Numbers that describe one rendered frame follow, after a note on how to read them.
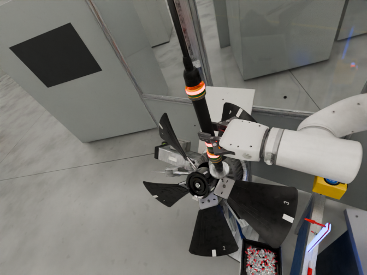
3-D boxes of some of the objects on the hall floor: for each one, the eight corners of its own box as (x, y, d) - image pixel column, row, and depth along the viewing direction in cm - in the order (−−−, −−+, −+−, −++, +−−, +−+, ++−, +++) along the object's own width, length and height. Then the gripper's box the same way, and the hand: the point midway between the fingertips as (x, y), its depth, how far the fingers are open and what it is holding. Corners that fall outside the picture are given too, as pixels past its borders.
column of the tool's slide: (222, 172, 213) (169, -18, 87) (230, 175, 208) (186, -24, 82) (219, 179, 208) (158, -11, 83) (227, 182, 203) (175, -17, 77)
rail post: (295, 228, 156) (314, 188, 101) (300, 231, 154) (323, 191, 99) (294, 233, 154) (313, 194, 100) (299, 235, 152) (322, 197, 97)
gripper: (280, 109, 44) (212, 101, 53) (259, 164, 36) (184, 143, 46) (277, 130, 49) (216, 119, 59) (259, 181, 41) (191, 159, 51)
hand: (208, 131), depth 51 cm, fingers closed on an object, 4 cm apart
